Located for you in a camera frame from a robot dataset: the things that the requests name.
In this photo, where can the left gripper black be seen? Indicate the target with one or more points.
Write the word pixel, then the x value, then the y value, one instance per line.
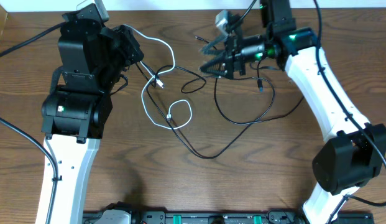
pixel 126 36

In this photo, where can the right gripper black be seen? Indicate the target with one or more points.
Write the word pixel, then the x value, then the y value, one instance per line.
pixel 233 50

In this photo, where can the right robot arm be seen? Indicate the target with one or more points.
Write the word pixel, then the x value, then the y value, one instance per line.
pixel 354 149

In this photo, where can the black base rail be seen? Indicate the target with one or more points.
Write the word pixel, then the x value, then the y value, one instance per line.
pixel 123 213

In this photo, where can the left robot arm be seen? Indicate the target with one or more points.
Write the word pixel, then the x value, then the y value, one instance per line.
pixel 77 107

